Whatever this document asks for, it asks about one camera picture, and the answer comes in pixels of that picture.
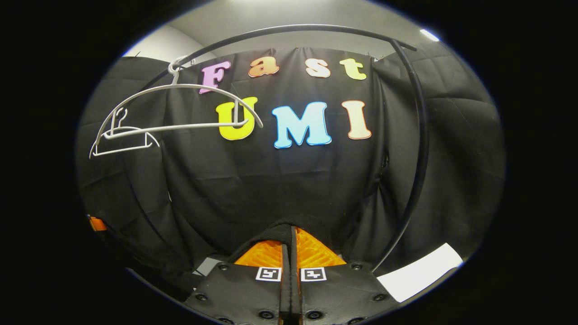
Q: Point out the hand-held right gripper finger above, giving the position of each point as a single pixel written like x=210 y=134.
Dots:
x=285 y=298
x=295 y=298

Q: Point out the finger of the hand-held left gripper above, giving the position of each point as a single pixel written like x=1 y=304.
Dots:
x=97 y=224

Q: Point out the white plastic clothes hanger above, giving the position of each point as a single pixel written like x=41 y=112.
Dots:
x=203 y=87
x=122 y=149

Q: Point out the black metal clothes rack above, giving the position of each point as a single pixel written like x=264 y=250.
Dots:
x=422 y=135

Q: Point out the black backdrop cloth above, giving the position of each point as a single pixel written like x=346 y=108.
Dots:
x=293 y=180

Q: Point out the white flat panel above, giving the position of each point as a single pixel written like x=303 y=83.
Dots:
x=420 y=273

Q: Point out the ceiling light panel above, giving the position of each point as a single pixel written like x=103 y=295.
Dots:
x=429 y=34

